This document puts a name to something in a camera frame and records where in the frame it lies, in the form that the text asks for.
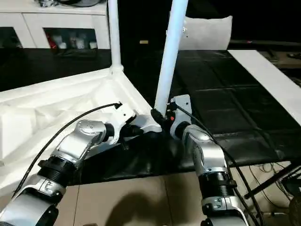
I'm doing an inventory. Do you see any white plastic table leg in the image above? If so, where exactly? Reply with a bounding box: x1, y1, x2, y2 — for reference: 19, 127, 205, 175
107, 0, 125, 74
154, 0, 189, 116

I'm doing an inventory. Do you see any white plastic table top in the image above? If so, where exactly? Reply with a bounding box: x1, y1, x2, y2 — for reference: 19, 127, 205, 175
0, 65, 163, 196

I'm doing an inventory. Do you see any black box with gold label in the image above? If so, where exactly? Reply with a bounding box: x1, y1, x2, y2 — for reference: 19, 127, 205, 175
117, 0, 174, 51

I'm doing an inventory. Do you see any white pillow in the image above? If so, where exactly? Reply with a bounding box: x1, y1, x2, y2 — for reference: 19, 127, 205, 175
168, 15, 233, 51

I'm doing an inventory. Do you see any white flat board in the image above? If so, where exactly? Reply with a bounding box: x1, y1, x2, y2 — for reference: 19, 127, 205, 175
227, 49, 301, 122

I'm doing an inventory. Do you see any black metal table leg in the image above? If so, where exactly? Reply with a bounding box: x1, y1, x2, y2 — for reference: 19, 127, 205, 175
244, 162, 301, 199

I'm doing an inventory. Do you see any white glass-door cabinet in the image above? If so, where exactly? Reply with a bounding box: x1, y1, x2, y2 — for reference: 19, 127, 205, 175
0, 0, 111, 50

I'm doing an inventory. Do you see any dark low bench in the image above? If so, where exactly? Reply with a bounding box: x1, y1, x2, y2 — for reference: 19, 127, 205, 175
229, 39, 301, 80

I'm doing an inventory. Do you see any grey round pot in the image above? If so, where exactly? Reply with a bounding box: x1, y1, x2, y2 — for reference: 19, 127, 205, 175
58, 0, 102, 7

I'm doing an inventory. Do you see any black floor device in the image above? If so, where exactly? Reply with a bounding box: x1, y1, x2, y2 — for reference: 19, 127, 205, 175
285, 178, 301, 195

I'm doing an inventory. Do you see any dark rubber wheel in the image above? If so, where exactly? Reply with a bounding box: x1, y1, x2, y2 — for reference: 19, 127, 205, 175
288, 195, 301, 226

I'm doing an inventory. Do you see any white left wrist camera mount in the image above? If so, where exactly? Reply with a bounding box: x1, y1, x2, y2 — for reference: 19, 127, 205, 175
103, 102, 137, 145

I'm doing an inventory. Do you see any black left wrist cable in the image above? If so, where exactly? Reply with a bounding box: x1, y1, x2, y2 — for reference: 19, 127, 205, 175
11, 101, 123, 198

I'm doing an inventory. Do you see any black cable clutter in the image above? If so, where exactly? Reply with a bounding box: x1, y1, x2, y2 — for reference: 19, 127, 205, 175
35, 0, 59, 7

